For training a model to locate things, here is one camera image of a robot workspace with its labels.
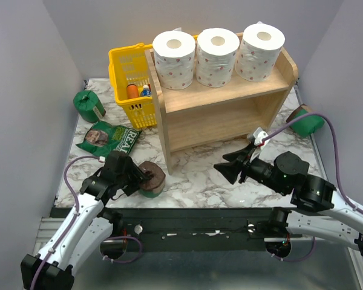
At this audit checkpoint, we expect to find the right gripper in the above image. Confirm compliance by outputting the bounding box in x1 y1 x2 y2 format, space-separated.
212 143 287 195

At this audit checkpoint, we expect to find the green brown roll front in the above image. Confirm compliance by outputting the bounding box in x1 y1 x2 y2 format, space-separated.
139 161 166 198

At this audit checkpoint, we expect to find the floral paper towel roll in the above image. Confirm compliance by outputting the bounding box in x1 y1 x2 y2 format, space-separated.
152 30 195 90
235 23 286 82
195 28 240 88

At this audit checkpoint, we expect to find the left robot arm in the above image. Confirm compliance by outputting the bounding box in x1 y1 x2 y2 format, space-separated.
21 151 153 289

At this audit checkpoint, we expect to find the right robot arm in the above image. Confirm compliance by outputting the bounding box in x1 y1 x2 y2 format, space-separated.
214 144 363 257

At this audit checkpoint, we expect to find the wooden two-tier shelf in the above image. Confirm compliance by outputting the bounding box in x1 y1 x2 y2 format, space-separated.
145 48 298 173

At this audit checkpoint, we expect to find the green crisps bag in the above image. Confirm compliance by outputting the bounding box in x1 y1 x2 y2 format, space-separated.
76 121 142 157

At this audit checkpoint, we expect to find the green wrapped roll right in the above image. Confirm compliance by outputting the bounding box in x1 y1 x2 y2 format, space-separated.
286 104 325 138

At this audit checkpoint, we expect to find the green wrapped roll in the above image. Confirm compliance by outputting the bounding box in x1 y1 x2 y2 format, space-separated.
73 90 106 123
286 104 325 138

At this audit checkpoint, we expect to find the blue white bottle in basket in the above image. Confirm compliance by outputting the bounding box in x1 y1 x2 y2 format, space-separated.
140 85 152 97

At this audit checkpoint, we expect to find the orange bottle in basket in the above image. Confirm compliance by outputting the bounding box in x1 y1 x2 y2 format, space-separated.
126 84 140 99

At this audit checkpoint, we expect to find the green wrapped roll far left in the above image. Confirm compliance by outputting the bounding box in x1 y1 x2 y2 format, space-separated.
73 90 106 123

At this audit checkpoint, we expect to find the yellow plastic shopping basket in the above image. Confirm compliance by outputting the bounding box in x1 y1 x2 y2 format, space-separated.
108 43 157 129

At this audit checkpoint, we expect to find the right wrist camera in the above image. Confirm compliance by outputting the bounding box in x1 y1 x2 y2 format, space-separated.
247 127 268 162

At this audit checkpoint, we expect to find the black front rail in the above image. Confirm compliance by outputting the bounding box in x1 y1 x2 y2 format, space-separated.
48 207 321 253

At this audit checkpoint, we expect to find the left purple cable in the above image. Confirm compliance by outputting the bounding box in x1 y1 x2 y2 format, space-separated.
28 155 106 289

